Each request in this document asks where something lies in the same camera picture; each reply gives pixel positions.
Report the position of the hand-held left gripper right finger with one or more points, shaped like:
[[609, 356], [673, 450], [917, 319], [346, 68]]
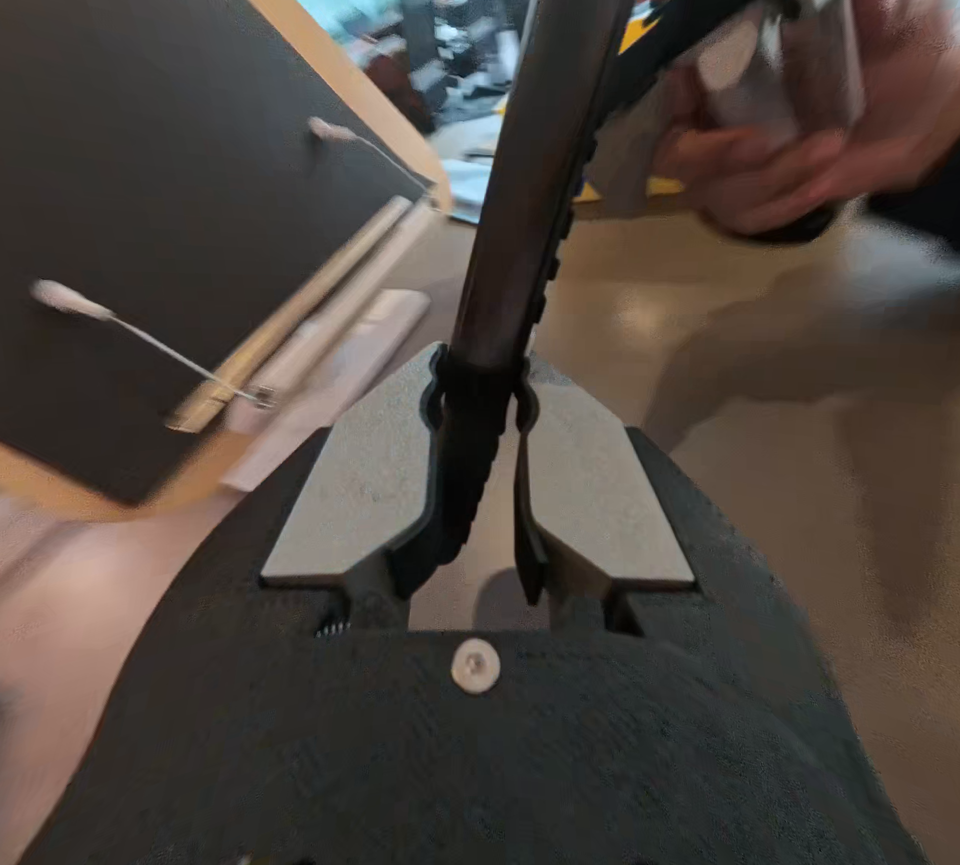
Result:
[[600, 505]]

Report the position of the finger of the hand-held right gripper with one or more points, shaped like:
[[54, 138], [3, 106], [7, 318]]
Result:
[[622, 160]]

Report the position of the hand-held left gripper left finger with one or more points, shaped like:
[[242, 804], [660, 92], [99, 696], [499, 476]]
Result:
[[352, 497]]

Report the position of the black remote control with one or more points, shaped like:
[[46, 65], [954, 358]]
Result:
[[540, 130]]

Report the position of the person's right hand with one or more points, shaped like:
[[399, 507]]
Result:
[[900, 92]]

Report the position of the yellow storage bin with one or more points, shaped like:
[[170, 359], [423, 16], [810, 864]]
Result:
[[664, 188]]

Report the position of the grey folded cloth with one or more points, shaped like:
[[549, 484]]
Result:
[[469, 190]]

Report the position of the black board book stand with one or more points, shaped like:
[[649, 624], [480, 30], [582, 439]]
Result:
[[150, 167]]

